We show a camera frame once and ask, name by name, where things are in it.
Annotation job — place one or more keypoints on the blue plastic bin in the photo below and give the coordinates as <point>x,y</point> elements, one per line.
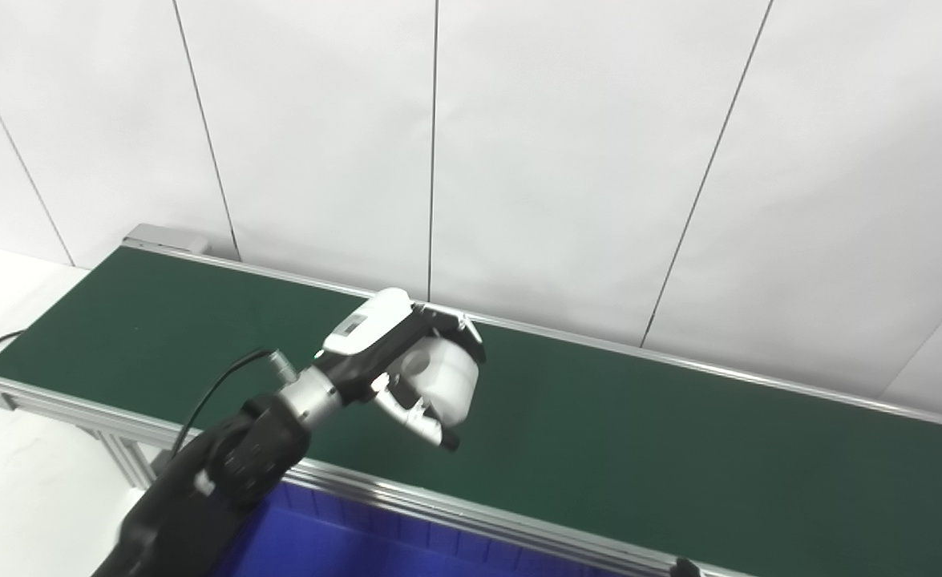
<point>342,537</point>

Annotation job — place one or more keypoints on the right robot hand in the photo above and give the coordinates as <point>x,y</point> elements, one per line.
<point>685,567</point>

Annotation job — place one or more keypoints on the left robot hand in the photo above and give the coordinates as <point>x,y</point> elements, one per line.
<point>366,336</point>

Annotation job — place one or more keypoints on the green conveyor belt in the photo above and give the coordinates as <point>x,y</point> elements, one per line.
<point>679,441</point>
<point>374,483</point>

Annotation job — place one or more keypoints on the grey conveyor end housing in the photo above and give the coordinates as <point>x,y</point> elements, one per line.
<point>167,239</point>

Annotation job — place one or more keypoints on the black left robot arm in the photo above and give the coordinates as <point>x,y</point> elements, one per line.
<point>222,473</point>

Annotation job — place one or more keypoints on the white round plastic part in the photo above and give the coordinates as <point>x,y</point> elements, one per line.
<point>446,381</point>

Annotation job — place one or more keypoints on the aluminium conveyor leg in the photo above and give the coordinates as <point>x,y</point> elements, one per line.
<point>128,461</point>

